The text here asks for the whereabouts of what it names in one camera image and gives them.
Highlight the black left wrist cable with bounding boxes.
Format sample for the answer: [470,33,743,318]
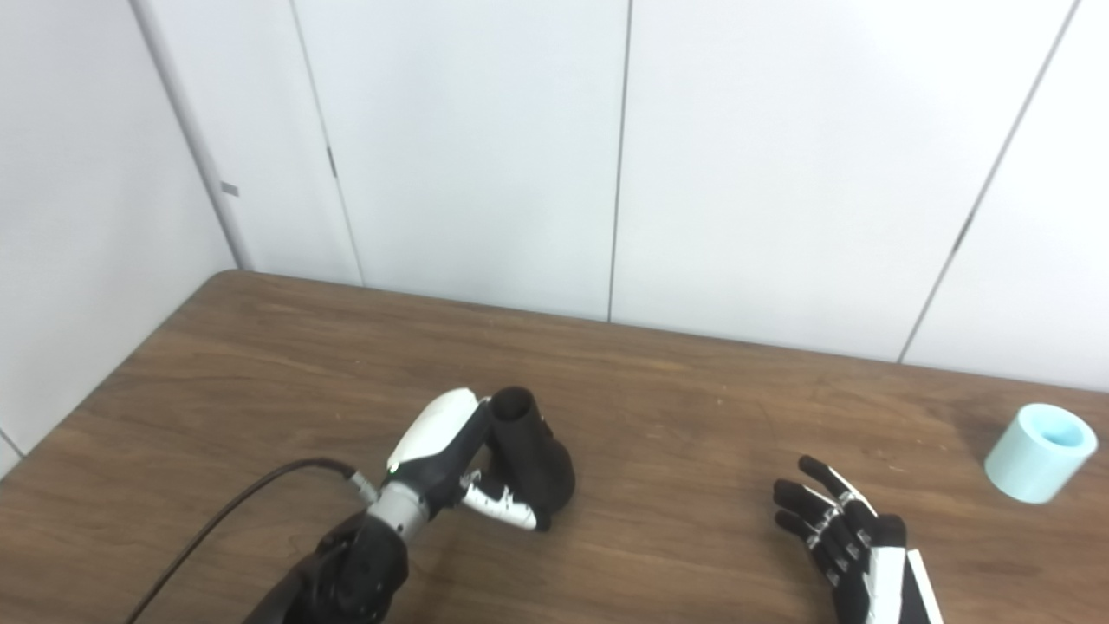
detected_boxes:
[126,458,380,624]

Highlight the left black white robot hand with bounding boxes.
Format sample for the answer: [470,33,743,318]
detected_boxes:
[386,387,540,531]

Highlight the black flared nozzle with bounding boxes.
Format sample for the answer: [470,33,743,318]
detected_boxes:
[485,387,576,531]

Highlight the light-blue hose piece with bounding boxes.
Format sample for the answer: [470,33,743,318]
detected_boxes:
[984,403,1099,504]

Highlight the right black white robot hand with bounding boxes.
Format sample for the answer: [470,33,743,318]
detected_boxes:
[773,456,945,624]

